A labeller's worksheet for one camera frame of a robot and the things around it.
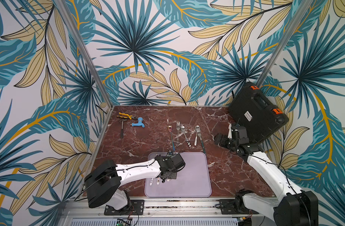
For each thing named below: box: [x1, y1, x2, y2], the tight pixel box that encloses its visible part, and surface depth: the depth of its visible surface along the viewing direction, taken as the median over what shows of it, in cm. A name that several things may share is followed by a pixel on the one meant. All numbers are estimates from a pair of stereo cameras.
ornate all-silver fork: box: [176, 121, 181, 144], surface depth 108 cm
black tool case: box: [228, 81, 289, 146], surface depth 91 cm
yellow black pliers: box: [116, 112, 138, 120], surface depth 112 cm
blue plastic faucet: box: [131, 116, 145, 128], surface depth 108 cm
